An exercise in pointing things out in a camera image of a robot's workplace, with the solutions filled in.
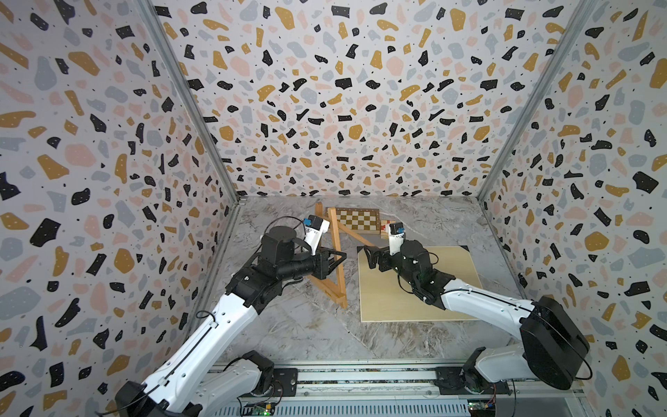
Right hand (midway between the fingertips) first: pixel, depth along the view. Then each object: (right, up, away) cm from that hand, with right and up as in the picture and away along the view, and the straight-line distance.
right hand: (379, 243), depth 83 cm
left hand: (-10, -2, -16) cm, 19 cm away
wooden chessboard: (-5, +8, +27) cm, 29 cm away
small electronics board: (-34, -44, -13) cm, 57 cm away
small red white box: (+1, +6, -10) cm, 11 cm away
